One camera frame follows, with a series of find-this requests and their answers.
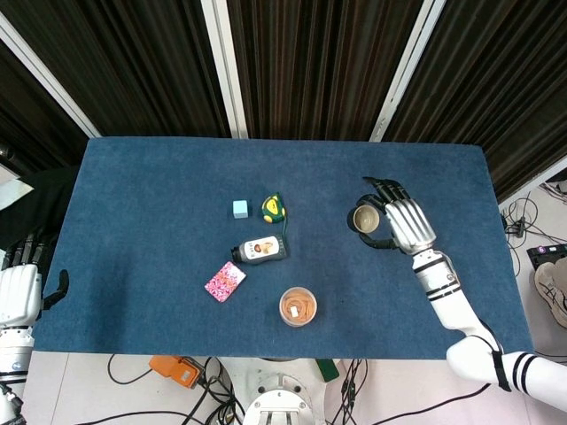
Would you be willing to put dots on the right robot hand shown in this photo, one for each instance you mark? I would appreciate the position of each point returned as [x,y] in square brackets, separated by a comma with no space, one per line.
[405,221]

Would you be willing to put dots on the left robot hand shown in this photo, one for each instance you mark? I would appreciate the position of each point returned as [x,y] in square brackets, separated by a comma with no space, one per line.
[20,290]

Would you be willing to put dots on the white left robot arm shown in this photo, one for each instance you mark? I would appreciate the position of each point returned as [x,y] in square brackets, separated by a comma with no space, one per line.
[11,372]

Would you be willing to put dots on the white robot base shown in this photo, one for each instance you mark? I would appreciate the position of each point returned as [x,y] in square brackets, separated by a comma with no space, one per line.
[283,394]

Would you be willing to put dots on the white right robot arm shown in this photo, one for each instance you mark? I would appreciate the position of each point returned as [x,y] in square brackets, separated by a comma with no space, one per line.
[469,319]

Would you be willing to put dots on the black cloth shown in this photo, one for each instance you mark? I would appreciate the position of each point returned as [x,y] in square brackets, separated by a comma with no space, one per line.
[31,208]

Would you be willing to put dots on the yellow green tape measure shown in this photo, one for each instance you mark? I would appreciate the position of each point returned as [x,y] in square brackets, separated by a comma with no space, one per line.
[272,209]

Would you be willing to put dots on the clear container with rubber bands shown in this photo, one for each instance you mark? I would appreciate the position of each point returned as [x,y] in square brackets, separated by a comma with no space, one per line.
[297,306]

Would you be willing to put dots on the black device with pink sticker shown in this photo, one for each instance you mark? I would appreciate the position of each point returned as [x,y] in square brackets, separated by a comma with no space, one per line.
[547,256]

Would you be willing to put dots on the black bottle with label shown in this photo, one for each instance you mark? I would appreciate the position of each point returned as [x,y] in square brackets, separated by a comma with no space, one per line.
[260,250]

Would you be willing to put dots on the white sneaker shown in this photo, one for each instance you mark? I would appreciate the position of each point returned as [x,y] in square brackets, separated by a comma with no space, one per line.
[553,288]

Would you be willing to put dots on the light blue cube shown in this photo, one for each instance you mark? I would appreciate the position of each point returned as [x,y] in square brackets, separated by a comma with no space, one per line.
[240,209]

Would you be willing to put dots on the green flat piece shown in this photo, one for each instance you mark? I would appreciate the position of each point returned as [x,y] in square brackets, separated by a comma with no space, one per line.
[327,369]

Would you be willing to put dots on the orange pedal box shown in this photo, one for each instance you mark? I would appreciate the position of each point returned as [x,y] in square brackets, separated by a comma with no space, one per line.
[176,371]

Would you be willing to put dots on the blue table cloth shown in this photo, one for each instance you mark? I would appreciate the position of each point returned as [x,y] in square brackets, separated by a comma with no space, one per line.
[221,177]

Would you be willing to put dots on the pink patterned card box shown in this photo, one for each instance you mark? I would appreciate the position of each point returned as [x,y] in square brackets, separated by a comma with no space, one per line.
[225,281]

